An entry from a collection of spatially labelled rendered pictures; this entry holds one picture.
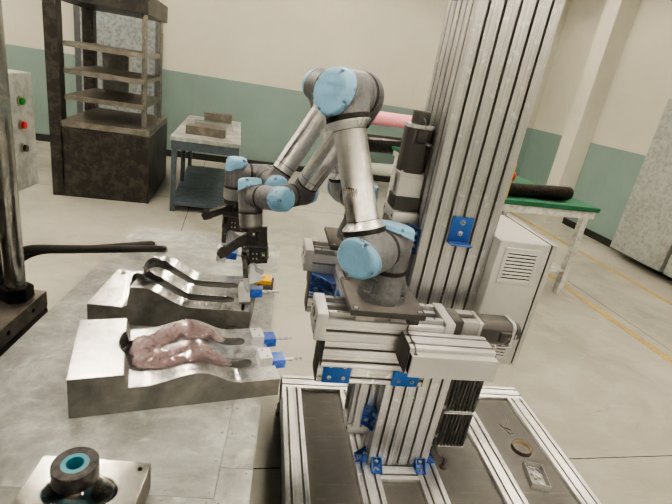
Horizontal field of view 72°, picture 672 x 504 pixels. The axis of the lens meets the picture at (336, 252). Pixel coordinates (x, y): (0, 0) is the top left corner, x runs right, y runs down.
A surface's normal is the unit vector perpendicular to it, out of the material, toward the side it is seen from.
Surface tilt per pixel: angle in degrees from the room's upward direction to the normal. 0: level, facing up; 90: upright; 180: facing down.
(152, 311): 90
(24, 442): 0
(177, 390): 90
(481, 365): 90
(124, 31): 90
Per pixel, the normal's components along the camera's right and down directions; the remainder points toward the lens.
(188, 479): 0.16, -0.92
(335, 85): -0.59, 0.07
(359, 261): -0.55, 0.33
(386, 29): 0.18, 0.38
